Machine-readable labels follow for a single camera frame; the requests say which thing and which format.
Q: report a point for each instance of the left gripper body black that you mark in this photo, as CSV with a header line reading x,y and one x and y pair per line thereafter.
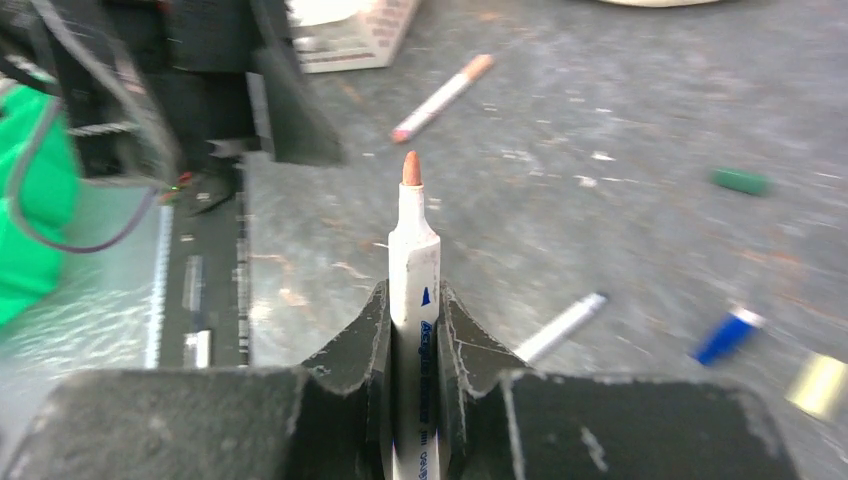
x,y
152,89

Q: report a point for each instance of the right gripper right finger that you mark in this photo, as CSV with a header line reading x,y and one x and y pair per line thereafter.
x,y
502,419

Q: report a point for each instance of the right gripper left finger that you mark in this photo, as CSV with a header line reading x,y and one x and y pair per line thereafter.
x,y
325,418

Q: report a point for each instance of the white pen blue end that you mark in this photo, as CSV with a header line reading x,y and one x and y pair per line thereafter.
x,y
560,327

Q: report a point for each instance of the white pen pink tip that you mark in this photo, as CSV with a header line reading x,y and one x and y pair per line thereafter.
x,y
441,98

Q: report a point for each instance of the pale yellow pen cap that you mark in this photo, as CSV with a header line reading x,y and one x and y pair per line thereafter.
x,y
819,386

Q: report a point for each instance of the blue pen cap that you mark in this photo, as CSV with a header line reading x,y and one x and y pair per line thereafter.
x,y
735,328

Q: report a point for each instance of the green pen cap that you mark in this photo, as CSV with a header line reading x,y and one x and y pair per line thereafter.
x,y
741,181

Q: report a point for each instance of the green object beyond table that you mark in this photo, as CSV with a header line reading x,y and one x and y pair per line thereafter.
x,y
29,269

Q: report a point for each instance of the white laundry basket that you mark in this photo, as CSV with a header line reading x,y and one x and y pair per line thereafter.
x,y
344,35

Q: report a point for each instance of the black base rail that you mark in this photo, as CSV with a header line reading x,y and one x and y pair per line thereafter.
x,y
202,290

